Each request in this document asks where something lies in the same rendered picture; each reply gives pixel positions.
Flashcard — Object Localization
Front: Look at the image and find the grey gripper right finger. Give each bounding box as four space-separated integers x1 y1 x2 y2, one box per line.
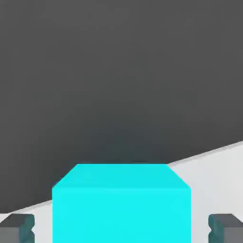
208 213 243 243

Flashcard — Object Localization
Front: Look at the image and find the small cyan cube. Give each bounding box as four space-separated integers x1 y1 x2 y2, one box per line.
51 163 192 243

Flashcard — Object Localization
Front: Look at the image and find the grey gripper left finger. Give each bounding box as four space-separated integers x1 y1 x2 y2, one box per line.
0 213 36 243

